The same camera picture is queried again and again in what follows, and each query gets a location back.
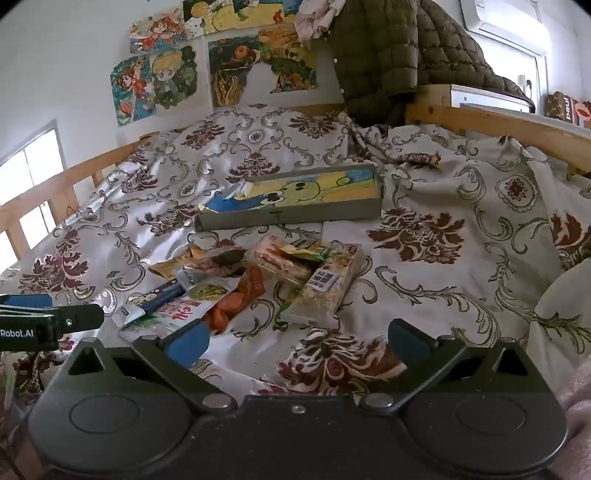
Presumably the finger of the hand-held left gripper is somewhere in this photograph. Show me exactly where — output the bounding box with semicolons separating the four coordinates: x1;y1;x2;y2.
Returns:
0;294;54;311
0;304;105;331

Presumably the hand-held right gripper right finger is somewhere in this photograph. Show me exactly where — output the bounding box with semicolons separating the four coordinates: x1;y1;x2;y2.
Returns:
360;318;552;413

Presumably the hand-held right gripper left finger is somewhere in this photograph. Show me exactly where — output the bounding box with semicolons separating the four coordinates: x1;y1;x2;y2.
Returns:
44;320;237;414

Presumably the white packet with food picture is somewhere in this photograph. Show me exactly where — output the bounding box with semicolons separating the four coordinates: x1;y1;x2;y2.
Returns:
117;268;241;344

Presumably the navy stick packet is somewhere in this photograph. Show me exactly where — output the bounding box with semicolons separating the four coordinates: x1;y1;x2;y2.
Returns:
113;279;185;324

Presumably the orange snack packet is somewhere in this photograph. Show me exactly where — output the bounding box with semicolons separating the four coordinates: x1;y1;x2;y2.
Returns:
203;265;266;335
242;235;324;284

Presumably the gold snack packet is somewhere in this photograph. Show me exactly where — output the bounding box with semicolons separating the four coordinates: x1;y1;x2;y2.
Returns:
148;244;208;280

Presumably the clear packet of dark seaweed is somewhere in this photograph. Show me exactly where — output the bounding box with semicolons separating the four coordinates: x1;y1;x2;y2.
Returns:
182;248;247;282

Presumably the clear noodle packet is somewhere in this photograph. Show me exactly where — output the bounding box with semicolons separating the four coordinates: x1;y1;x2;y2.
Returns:
279;242;363;326

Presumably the yellow snack packet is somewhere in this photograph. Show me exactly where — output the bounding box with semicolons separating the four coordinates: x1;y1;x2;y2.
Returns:
279;237;333;264

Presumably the grey box with cartoon lining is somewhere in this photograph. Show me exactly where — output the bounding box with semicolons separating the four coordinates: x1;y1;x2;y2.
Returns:
194;164;384;232

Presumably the floral printed bedspread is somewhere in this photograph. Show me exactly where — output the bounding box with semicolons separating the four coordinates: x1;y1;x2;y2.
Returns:
0;104;591;416

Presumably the window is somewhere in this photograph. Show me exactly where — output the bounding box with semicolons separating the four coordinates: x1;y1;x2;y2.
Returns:
0;120;70;250

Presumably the pink fleece cloth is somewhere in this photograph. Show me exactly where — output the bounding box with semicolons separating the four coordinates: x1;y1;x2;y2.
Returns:
554;360;591;444

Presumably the white board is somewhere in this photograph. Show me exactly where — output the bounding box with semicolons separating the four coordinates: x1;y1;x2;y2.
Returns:
450;84;536;114

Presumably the red printed box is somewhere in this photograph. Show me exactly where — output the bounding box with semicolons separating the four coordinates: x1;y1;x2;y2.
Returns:
545;91;579;124

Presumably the dark quilted cushion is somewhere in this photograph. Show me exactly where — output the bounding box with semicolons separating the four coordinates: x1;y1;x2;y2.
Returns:
325;0;536;127

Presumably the pink crumpled cloth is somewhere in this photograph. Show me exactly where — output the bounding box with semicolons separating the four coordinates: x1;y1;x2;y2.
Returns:
295;0;342;41

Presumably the white air conditioner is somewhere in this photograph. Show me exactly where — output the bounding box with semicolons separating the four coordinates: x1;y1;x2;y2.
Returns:
459;0;552;51

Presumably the wooden bed frame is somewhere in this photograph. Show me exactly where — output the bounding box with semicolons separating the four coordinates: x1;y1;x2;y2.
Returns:
0;84;591;273

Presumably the group of cartoon wall posters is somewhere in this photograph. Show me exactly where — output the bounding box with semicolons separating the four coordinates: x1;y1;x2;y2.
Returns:
110;0;320;128

